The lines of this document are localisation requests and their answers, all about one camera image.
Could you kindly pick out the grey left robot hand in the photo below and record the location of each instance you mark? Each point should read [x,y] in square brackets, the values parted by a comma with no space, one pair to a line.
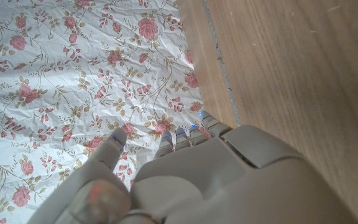
[216,180]

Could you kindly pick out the floral backdrop cloth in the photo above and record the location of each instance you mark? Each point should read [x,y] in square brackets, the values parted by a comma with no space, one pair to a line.
[73,77]

